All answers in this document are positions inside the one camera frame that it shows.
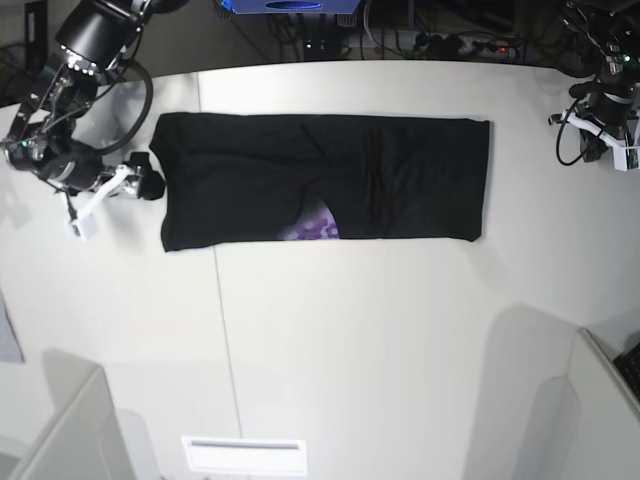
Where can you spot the white power strip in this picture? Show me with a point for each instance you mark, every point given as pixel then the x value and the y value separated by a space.
pixel 466 47

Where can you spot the blue box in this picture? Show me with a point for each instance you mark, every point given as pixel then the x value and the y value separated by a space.
pixel 250 7

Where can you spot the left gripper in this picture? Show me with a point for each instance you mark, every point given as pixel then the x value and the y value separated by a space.
pixel 610 106

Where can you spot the black keyboard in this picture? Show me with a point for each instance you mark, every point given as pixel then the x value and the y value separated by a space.
pixel 628 365

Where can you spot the black T-shirt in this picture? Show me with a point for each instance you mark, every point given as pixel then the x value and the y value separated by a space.
pixel 263 178

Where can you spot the white label plate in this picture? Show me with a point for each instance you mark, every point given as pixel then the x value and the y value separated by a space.
pixel 248 457

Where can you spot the grey cloth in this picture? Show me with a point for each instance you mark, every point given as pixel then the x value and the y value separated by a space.
pixel 10 349

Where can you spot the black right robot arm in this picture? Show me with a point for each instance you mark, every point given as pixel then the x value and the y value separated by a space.
pixel 98 45

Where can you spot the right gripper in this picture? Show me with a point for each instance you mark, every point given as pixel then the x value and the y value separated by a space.
pixel 79 167

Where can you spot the white side cabinet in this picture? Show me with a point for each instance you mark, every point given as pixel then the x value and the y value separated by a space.
pixel 86 437

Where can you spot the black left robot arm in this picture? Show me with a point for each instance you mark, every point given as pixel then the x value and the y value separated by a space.
pixel 611 28

